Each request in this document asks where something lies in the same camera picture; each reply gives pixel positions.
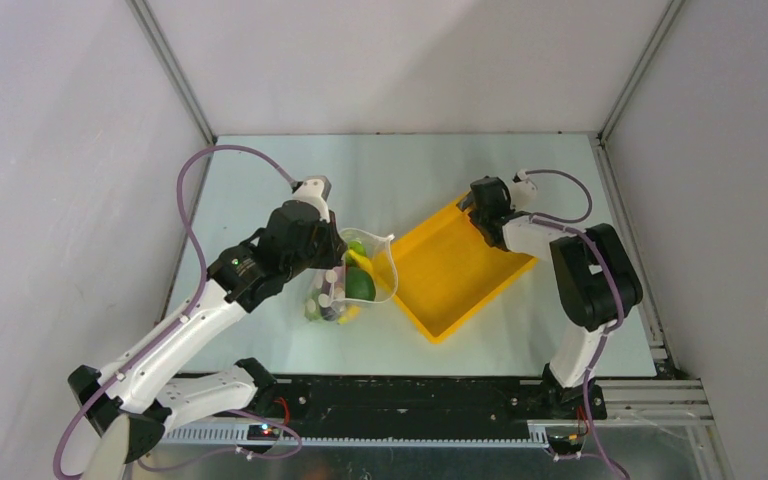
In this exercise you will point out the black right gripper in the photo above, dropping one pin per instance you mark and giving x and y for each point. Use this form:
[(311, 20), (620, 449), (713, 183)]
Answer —
[(483, 223)]

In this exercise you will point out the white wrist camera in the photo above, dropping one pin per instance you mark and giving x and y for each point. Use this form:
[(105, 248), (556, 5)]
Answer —
[(313, 190), (522, 189)]

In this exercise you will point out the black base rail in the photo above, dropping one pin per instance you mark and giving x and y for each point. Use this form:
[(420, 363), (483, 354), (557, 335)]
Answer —
[(414, 407)]

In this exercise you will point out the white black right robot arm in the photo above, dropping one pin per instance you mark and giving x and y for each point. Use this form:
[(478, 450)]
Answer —
[(596, 282)]

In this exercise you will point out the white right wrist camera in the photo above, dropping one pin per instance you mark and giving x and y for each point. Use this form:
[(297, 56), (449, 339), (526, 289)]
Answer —
[(522, 189)]

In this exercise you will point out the clear zip top bag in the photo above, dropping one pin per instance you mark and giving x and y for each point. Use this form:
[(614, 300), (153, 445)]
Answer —
[(326, 301)]

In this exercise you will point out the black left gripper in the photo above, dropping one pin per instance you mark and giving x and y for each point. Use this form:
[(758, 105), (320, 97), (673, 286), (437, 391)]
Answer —
[(336, 246)]

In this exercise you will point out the yellow banana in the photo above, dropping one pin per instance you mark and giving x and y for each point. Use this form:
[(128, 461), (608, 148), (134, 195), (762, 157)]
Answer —
[(354, 260)]

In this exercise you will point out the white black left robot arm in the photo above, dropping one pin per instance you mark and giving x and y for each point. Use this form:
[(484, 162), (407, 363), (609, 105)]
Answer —
[(140, 386)]

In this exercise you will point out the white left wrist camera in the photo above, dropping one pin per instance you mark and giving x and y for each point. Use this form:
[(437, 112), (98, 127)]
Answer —
[(313, 190)]

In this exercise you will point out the bumpy green custard apple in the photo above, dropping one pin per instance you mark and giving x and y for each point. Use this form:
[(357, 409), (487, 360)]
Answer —
[(357, 247)]

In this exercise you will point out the dark green avocado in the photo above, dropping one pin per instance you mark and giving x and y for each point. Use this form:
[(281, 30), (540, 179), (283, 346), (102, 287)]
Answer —
[(359, 285)]

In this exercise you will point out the yellow plastic tray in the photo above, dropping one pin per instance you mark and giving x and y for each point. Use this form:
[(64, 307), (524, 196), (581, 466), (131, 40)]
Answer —
[(445, 272)]

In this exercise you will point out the grey slotted cable duct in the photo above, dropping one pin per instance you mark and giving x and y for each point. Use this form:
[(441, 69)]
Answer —
[(259, 434)]

